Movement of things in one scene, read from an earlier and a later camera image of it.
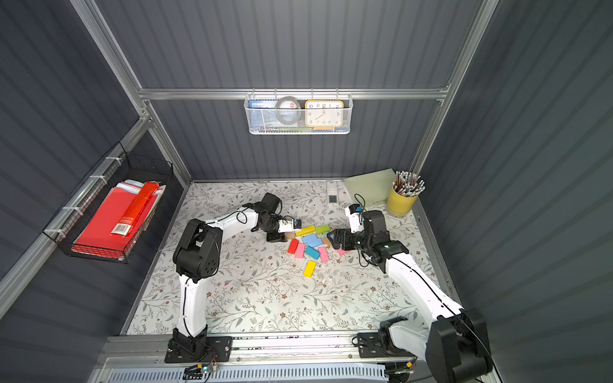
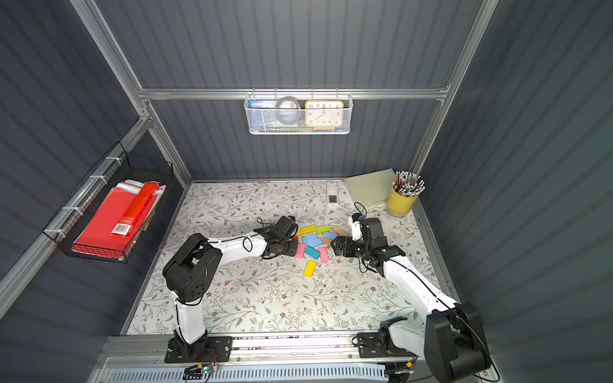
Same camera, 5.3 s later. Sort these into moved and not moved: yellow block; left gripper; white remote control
Moved: left gripper
Not moved: yellow block; white remote control
